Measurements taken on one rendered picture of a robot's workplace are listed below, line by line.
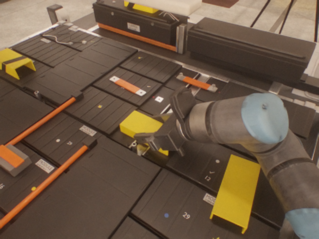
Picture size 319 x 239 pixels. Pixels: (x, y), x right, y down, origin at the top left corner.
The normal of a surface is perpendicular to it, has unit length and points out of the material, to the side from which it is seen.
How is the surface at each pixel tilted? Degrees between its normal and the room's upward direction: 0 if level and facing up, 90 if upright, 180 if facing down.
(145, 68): 0
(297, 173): 23
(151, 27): 90
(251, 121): 64
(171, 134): 55
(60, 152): 0
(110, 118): 0
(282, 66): 90
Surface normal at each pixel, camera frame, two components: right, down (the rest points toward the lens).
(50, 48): 0.00, -0.70
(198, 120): -0.73, -0.12
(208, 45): -0.55, 0.60
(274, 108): 0.62, -0.13
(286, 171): -0.67, -0.46
